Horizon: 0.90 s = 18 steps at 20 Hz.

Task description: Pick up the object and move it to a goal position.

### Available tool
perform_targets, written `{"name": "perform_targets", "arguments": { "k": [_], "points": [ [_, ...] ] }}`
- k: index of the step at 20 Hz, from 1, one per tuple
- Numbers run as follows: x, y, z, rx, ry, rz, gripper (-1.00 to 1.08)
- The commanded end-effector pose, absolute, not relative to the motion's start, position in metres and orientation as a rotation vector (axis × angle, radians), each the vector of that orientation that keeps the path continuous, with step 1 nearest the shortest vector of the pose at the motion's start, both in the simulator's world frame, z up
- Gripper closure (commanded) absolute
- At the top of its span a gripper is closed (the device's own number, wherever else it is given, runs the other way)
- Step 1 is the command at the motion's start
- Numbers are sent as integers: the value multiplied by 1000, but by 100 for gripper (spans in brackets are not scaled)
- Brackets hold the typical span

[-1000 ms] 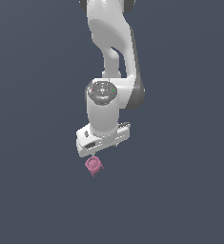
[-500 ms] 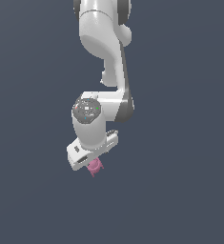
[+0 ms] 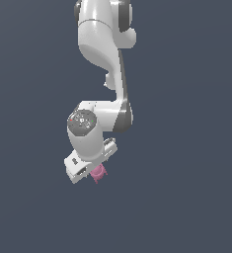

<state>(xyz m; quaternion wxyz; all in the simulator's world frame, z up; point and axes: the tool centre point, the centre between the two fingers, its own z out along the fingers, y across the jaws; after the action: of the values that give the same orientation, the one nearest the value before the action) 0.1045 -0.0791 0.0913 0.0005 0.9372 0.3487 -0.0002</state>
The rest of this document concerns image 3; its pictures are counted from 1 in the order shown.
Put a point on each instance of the small pink object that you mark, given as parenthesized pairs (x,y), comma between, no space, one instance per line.
(98,172)

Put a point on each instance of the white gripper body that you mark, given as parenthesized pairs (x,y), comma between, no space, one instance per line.
(75,167)

